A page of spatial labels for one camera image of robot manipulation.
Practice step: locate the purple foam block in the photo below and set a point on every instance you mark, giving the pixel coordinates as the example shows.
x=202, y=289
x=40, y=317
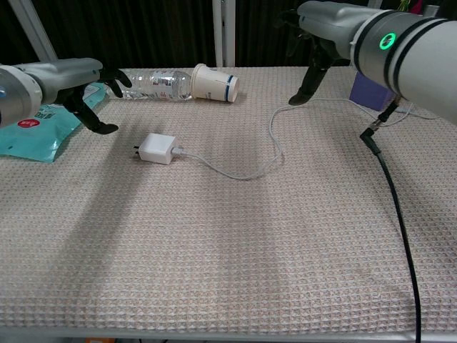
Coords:
x=367, y=94

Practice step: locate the beige waffle table cloth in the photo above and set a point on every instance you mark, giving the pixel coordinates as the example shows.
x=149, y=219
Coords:
x=214, y=232

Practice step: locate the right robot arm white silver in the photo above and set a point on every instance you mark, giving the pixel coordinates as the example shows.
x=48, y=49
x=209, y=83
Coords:
x=421, y=60

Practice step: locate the slanted aluminium frame post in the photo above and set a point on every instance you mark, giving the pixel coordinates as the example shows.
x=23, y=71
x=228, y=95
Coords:
x=34, y=32

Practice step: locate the white paper cup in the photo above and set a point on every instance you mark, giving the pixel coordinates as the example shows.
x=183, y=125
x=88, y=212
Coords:
x=210, y=84

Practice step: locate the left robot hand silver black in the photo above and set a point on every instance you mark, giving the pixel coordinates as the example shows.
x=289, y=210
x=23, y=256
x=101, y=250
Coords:
x=60, y=76

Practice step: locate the teal wet wipes pack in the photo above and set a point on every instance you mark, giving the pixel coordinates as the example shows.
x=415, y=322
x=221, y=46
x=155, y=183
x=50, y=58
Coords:
x=32, y=139

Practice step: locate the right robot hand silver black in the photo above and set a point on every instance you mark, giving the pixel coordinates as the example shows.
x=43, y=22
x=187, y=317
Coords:
x=332, y=25

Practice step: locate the clear plastic water bottle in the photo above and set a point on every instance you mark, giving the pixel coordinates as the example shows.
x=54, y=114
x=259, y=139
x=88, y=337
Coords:
x=160, y=85

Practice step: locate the white power adapter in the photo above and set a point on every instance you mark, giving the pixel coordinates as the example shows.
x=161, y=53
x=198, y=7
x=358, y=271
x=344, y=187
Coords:
x=155, y=148

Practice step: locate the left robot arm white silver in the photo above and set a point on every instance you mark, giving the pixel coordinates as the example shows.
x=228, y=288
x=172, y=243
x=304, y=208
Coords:
x=14, y=96

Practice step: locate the upright aluminium frame post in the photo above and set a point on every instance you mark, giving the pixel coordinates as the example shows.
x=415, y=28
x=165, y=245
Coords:
x=224, y=32

